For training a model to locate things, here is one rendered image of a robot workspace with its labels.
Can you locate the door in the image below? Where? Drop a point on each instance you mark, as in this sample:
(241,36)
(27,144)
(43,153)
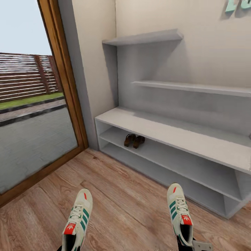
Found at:
(41,123)

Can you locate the gym shoe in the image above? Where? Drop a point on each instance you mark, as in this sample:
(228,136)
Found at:
(75,231)
(181,221)

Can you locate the sandal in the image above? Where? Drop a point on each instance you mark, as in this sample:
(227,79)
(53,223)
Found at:
(140,139)
(130,138)

